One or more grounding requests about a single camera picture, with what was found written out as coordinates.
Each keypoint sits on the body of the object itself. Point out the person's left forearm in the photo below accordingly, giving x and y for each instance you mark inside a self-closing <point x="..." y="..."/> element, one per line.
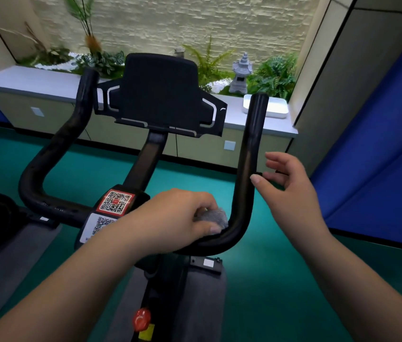
<point x="62" y="299"/>

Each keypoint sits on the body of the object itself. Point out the grey stacked rock sculpture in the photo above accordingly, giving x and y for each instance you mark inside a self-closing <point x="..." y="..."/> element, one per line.
<point x="179" y="52"/>

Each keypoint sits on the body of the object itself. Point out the low green leafy plant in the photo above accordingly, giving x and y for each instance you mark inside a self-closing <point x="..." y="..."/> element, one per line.
<point x="55" y="55"/>

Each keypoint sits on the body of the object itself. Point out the person's right forearm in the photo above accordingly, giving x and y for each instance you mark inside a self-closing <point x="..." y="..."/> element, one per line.
<point x="357" y="299"/>

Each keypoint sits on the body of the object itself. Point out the white plastic tray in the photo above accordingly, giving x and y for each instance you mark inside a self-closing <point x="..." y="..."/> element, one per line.
<point x="277" y="106"/>

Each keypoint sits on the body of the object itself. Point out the light green fern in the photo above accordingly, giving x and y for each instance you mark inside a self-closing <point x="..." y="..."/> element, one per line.
<point x="208" y="67"/>

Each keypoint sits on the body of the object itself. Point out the grey-topped beige cabinet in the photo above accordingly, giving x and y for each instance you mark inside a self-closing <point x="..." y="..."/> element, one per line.
<point x="26" y="81"/>

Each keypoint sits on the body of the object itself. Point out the black tablet holder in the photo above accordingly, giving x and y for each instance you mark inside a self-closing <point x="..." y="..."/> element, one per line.
<point x="158" y="92"/>

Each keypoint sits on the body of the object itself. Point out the dry brown branch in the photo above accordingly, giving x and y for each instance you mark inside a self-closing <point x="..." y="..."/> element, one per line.
<point x="39" y="46"/>

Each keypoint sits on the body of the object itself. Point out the white wall outlet plate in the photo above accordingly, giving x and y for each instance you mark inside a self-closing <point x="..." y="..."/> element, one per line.
<point x="229" y="145"/>
<point x="37" y="111"/>

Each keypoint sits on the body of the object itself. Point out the grey cleaning cloth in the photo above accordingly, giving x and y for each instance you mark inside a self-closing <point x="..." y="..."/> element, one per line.
<point x="217" y="217"/>

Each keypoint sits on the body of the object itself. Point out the white pebble path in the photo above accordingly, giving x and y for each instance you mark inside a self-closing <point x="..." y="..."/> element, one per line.
<point x="219" y="86"/>

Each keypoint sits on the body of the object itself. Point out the tall plant with orange tuft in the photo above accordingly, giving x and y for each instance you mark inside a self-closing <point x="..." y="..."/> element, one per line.
<point x="92" y="42"/>

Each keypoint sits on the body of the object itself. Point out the variegated leaf plant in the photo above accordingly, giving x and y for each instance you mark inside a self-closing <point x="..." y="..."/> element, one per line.
<point x="97" y="62"/>

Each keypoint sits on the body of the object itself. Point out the grey stone pagoda lantern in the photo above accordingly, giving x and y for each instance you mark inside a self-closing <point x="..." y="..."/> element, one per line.
<point x="240" y="72"/>

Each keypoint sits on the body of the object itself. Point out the large dark green fern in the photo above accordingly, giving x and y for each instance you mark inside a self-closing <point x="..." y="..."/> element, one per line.
<point x="276" y="76"/>

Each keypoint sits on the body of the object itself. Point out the person's left hand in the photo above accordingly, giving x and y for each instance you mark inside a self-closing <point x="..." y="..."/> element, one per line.
<point x="165" y="224"/>

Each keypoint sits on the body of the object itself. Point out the person's right hand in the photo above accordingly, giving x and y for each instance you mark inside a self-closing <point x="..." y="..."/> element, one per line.
<point x="293" y="206"/>

